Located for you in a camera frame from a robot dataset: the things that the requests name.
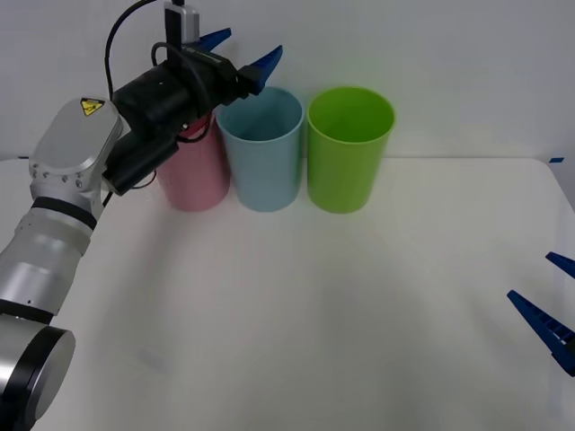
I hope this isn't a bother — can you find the green plastic bin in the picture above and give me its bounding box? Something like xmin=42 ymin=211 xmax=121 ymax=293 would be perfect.
xmin=306 ymin=85 xmax=396 ymax=215

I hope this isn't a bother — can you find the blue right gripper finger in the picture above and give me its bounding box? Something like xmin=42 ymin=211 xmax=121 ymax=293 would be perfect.
xmin=544 ymin=251 xmax=575 ymax=278
xmin=506 ymin=289 xmax=575 ymax=376

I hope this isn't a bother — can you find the pale blue plastic bin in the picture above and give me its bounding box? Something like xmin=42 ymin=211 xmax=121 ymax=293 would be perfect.
xmin=216 ymin=86 xmax=305 ymax=213

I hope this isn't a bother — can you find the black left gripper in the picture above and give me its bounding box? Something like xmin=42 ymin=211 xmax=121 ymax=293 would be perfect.
xmin=177 ymin=27 xmax=285 ymax=113

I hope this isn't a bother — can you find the pink plastic bin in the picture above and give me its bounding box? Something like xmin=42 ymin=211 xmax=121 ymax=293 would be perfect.
xmin=156 ymin=111 xmax=232 ymax=213

